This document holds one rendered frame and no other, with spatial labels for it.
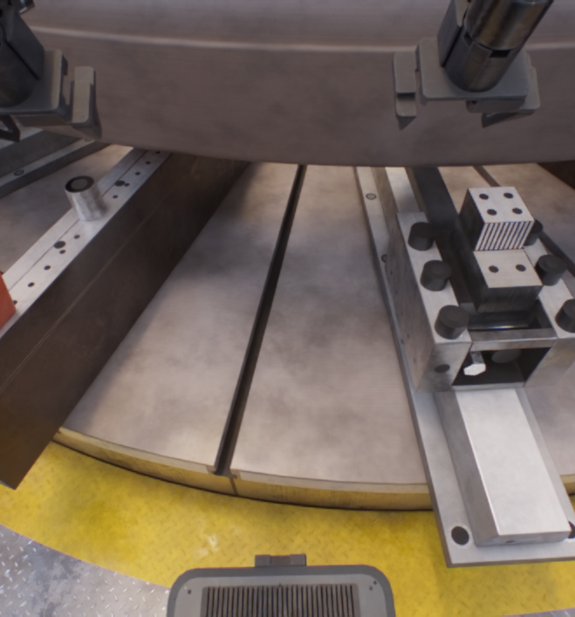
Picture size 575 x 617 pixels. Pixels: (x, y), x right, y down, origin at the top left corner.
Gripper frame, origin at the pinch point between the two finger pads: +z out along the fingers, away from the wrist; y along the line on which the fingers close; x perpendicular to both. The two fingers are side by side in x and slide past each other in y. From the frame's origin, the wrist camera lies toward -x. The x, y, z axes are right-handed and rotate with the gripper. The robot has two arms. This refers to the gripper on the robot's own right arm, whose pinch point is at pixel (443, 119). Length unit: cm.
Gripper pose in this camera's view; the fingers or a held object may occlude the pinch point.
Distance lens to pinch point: 59.9
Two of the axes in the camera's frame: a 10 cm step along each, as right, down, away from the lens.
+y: -10.0, 0.3, 0.1
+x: 0.2, 9.9, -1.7
